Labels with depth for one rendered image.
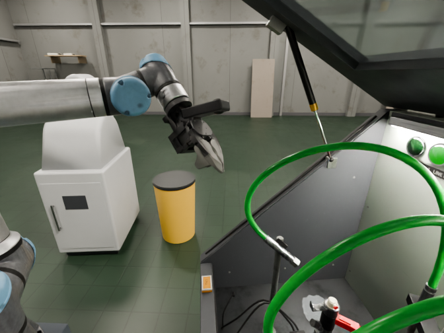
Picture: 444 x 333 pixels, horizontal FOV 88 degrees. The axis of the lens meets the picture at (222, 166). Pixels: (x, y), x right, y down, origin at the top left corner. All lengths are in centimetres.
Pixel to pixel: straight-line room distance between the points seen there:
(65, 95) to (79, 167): 165
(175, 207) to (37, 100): 174
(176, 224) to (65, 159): 106
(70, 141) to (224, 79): 763
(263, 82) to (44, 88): 867
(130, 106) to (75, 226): 194
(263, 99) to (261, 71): 99
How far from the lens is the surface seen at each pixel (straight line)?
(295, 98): 962
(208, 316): 72
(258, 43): 935
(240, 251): 83
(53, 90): 52
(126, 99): 49
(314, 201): 79
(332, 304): 55
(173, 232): 231
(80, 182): 212
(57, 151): 222
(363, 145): 47
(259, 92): 898
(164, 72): 65
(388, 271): 87
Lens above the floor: 155
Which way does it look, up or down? 22 degrees down
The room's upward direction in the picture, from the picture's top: straight up
